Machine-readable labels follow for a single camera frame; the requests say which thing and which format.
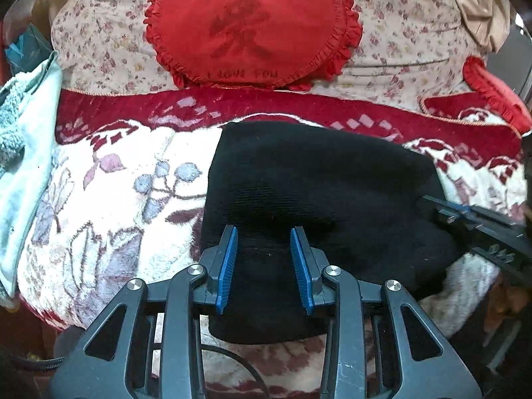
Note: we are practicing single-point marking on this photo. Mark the beige floral quilt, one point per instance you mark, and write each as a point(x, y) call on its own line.
point(407, 20)

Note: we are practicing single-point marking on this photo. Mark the light blue towel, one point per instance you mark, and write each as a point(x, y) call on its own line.
point(25, 153)

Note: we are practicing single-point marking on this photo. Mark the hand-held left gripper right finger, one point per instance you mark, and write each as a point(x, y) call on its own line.
point(301, 270)

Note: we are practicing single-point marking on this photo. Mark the black pants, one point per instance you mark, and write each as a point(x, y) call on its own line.
point(311, 183)

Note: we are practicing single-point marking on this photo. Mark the tan cloth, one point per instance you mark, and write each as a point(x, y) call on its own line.
point(478, 4)

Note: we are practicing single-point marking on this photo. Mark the red heart-shaped ruffled pillow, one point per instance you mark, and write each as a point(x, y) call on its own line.
point(249, 20)

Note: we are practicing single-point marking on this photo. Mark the teal packet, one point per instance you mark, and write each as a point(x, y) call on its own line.
point(27, 48)

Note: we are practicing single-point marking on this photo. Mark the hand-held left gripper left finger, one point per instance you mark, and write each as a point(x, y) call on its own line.
point(226, 270)

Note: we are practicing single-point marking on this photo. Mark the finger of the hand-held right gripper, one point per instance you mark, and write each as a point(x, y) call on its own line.
point(444, 210)

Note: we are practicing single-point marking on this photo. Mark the small red ruffled pillow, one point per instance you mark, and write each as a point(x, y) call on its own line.
point(494, 87)

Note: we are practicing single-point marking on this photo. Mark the red and white plush blanket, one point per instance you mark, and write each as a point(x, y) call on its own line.
point(124, 216)

